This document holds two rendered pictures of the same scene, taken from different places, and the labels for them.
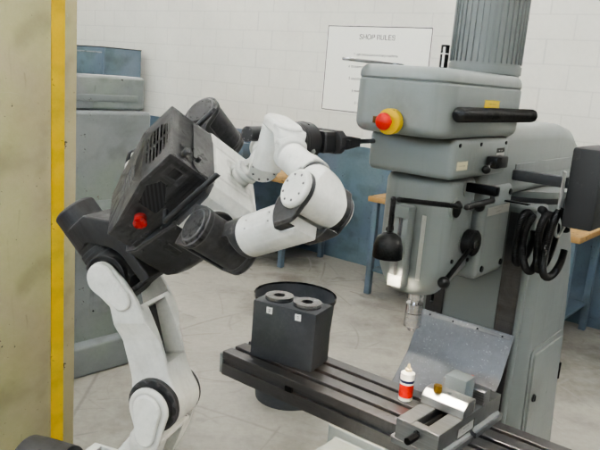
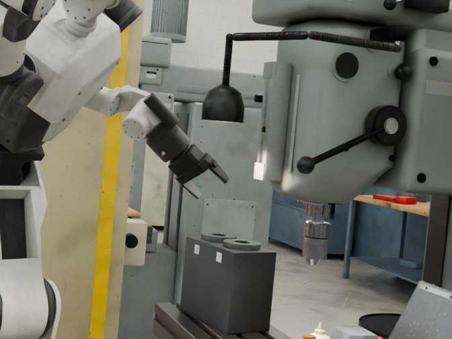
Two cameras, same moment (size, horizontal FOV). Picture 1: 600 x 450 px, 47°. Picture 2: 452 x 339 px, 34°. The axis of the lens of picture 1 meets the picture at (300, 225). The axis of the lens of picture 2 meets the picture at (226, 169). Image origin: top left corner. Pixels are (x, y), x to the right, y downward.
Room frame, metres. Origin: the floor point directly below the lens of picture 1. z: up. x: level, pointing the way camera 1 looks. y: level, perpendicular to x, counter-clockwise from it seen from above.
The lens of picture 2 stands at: (0.53, -0.86, 1.42)
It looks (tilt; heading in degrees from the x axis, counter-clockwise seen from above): 3 degrees down; 30
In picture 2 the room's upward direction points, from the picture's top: 5 degrees clockwise
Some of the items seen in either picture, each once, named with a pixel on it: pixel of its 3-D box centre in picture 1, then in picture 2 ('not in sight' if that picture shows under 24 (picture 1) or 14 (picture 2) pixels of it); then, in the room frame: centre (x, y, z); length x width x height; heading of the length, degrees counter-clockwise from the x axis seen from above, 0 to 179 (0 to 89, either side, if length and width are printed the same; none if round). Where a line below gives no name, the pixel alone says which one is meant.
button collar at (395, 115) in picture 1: (389, 121); not in sight; (1.60, -0.19, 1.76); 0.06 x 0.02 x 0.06; 52
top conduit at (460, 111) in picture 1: (497, 115); not in sight; (1.72, -0.47, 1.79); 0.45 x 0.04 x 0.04; 142
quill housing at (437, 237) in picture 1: (424, 230); (330, 114); (1.79, -0.33, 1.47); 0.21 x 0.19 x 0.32; 52
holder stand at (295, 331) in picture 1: (291, 328); (226, 279); (2.05, 0.00, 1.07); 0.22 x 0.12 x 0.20; 63
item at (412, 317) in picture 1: (412, 315); (315, 242); (1.79, -0.33, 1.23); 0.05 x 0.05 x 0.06
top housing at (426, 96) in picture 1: (441, 102); not in sight; (1.80, -0.34, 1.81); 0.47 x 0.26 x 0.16; 142
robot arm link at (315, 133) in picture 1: (312, 141); not in sight; (1.61, -0.01, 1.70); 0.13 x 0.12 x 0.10; 52
